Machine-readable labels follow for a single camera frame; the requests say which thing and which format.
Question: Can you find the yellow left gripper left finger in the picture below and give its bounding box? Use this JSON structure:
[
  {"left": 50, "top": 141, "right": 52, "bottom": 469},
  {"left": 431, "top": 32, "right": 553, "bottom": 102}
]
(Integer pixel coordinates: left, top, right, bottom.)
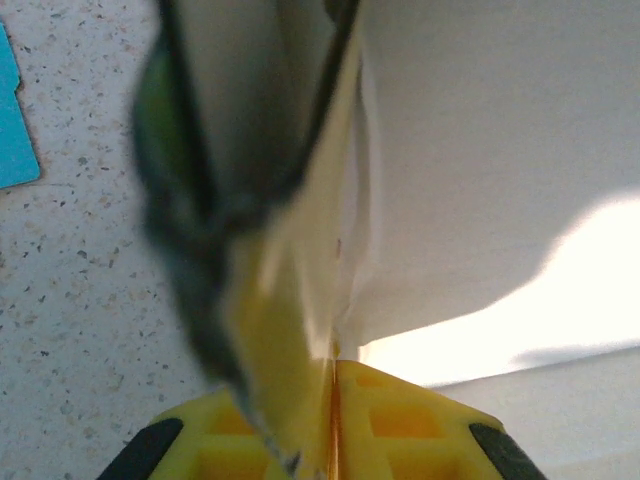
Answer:
[{"left": 94, "top": 388, "right": 301, "bottom": 480}]

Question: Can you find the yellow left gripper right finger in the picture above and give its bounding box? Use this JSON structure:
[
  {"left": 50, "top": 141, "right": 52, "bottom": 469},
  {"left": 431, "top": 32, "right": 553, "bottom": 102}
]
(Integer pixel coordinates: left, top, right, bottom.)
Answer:
[{"left": 333, "top": 359, "right": 551, "bottom": 480}]

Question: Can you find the yellow paper box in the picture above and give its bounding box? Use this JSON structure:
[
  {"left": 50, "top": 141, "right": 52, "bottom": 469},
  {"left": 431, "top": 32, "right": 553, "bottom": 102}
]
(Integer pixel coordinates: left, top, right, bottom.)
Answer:
[{"left": 128, "top": 0, "right": 640, "bottom": 480}]

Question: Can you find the blue paper box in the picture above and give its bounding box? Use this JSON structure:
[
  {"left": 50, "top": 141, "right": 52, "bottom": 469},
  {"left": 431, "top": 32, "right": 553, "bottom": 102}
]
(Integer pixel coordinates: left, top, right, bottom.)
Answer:
[{"left": 0, "top": 22, "right": 42, "bottom": 191}]

